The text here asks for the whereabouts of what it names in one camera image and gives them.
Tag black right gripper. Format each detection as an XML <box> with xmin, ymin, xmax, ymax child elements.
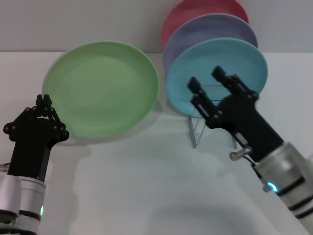
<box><xmin>187</xmin><ymin>66</ymin><xmax>284</xmax><ymax>162</ymax></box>

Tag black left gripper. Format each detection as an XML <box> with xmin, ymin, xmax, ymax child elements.
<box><xmin>3</xmin><ymin>94</ymin><xmax>69</xmax><ymax>182</ymax></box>

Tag green plate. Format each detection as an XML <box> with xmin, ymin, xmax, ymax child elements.
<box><xmin>41</xmin><ymin>40</ymin><xmax>160</xmax><ymax>140</ymax></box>

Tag light blue plate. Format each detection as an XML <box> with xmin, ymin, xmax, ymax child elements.
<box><xmin>165</xmin><ymin>37</ymin><xmax>269</xmax><ymax>118</ymax></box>

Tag purple plate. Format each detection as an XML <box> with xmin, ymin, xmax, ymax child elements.
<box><xmin>163</xmin><ymin>13</ymin><xmax>259</xmax><ymax>71</ymax></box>

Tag red plate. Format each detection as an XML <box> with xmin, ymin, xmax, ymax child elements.
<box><xmin>161</xmin><ymin>0</ymin><xmax>249</xmax><ymax>49</ymax></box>

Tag metal wire plate rack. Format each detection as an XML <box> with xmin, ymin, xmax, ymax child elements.
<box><xmin>188</xmin><ymin>84</ymin><xmax>238</xmax><ymax>149</ymax></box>

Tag silver right gripper cable plug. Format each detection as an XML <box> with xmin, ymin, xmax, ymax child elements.
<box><xmin>229</xmin><ymin>146</ymin><xmax>252</xmax><ymax>161</ymax></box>

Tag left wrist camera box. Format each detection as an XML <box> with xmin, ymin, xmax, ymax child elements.
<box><xmin>0</xmin><ymin>172</ymin><xmax>22</xmax><ymax>222</ymax></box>

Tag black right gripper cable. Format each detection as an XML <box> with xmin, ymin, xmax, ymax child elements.
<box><xmin>244</xmin><ymin>156</ymin><xmax>269</xmax><ymax>193</ymax></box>

